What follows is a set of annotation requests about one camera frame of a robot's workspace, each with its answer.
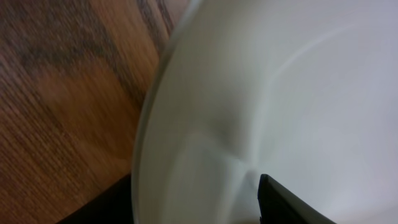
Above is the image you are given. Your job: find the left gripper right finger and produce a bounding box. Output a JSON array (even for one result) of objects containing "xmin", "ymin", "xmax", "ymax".
[{"xmin": 257, "ymin": 174, "xmax": 335, "ymax": 224}]

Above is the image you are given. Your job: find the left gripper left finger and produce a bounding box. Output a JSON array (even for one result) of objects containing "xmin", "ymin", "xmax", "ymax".
[{"xmin": 57, "ymin": 174, "xmax": 134, "ymax": 224}]

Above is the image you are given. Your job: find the cream large bowl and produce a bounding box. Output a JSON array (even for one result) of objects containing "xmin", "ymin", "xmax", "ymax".
[{"xmin": 131, "ymin": 0, "xmax": 397, "ymax": 223}]

